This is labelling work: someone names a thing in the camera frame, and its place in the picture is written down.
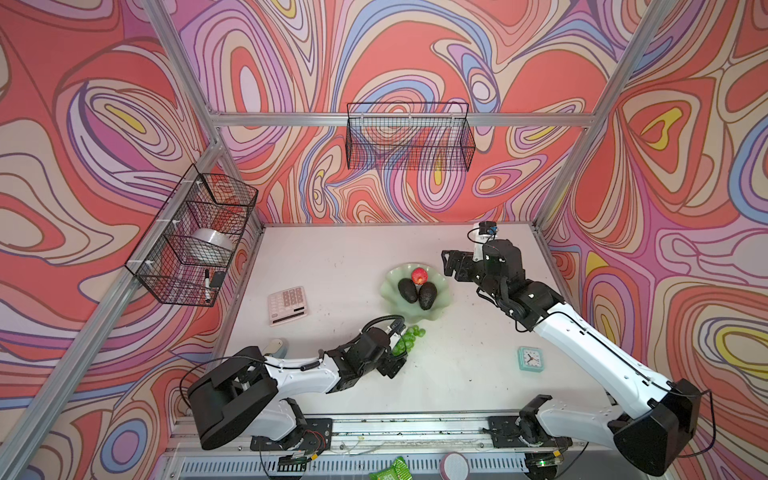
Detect pink white calculator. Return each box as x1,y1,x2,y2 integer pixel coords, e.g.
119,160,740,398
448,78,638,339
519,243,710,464
267,286,309,326

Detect red fake apple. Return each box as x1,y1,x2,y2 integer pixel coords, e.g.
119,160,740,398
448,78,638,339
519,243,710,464
411,267,429,286

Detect white tape roll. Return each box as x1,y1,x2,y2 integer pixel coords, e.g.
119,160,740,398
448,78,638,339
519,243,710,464
192,228,235,251

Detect white round disc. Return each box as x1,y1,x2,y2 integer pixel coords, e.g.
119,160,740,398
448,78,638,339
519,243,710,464
439,452,470,480

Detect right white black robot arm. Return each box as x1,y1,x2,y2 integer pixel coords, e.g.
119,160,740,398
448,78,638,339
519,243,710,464
441,221,704,477

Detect dark avocado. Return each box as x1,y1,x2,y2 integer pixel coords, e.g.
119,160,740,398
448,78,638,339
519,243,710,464
397,278,419,304
418,281,438,310

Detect light green scalloped fruit bowl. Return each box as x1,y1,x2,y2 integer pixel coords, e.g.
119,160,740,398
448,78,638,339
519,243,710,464
379,263,454,325

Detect black wire basket wall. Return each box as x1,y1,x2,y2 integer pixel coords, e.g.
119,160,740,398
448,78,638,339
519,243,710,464
345,101,476,172
125,166,258,307

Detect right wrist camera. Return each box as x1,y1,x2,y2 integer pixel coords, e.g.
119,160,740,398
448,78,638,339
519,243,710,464
476,221,498,243

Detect green grape bunch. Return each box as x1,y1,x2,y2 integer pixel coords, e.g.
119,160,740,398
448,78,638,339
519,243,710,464
392,325,426,357

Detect green snack packet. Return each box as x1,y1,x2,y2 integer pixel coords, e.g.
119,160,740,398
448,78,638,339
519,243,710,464
369,457,413,480

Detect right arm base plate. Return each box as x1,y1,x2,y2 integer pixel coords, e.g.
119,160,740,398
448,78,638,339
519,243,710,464
483,415,573,449

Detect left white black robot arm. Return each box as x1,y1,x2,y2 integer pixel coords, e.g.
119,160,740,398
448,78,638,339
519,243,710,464
183,315,407,451

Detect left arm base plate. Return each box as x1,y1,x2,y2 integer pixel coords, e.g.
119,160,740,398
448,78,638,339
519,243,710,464
250,417,333,454

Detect black wire basket left wall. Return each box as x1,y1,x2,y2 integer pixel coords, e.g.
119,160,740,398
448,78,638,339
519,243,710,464
125,166,258,307

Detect small teal alarm clock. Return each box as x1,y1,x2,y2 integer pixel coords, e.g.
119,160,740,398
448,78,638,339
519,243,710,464
517,346,545,372

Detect black wire basket back wall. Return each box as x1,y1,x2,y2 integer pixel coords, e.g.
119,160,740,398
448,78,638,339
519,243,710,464
345,101,476,172

